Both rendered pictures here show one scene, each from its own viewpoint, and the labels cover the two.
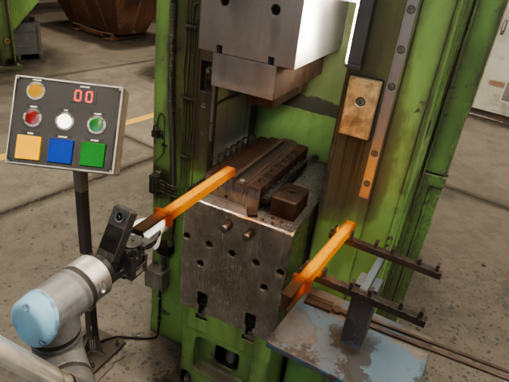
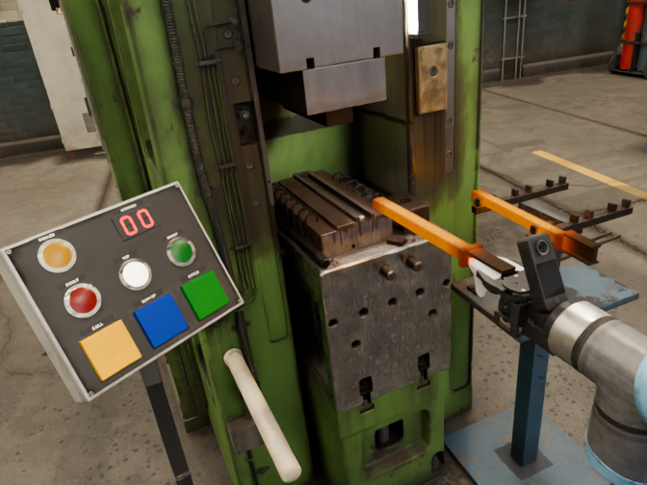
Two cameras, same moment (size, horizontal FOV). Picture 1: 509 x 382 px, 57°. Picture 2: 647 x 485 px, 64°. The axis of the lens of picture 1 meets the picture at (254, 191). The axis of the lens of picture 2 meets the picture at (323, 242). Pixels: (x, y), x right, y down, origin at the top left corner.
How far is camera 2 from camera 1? 1.11 m
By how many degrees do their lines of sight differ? 40
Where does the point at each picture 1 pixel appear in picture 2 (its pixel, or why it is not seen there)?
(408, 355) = (572, 268)
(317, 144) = (320, 165)
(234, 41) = (328, 45)
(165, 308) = (261, 465)
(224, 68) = (322, 86)
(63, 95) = (105, 237)
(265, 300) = (435, 325)
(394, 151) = (463, 110)
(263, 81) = (373, 81)
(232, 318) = (404, 376)
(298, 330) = not seen: hidden behind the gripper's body
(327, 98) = not seen: hidden behind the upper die
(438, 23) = not seen: outside the picture
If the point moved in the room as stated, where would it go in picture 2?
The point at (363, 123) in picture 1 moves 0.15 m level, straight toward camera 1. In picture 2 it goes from (440, 92) to (485, 98)
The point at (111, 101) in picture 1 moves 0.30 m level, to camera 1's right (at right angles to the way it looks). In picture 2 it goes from (178, 209) to (287, 164)
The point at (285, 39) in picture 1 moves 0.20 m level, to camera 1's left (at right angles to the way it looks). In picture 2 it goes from (388, 19) to (326, 32)
